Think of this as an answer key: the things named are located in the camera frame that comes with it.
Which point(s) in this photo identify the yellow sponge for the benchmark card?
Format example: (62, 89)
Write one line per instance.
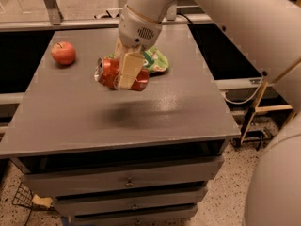
(45, 202)

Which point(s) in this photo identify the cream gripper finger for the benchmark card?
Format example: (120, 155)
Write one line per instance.
(120, 50)
(129, 67)

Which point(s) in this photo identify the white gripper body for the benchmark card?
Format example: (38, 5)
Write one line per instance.
(137, 30)

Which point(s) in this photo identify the black wire basket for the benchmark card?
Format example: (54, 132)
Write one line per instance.
(23, 198)

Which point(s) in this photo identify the green snack bag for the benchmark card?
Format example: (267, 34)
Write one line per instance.
(154, 60)

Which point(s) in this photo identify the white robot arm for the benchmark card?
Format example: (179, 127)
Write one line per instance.
(268, 34)

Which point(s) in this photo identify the red coke can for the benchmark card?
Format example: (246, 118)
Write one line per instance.
(107, 72)

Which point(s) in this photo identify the grey metal rail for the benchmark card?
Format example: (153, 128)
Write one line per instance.
(94, 24)

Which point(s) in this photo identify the red apple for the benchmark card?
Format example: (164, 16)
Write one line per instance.
(63, 53)

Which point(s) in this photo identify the grey drawer cabinet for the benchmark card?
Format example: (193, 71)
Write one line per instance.
(119, 157)

